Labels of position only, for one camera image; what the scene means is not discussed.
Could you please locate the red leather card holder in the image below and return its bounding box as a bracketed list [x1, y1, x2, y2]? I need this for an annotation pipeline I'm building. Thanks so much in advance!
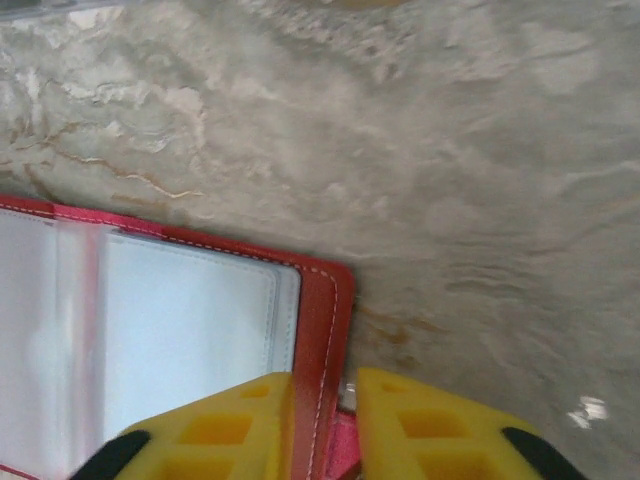
[0, 193, 362, 480]

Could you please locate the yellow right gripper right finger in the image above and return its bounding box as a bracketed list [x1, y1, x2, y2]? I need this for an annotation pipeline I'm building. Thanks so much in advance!
[355, 367, 589, 480]

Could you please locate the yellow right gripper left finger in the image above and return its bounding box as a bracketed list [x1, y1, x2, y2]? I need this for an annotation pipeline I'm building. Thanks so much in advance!
[74, 372, 294, 480]

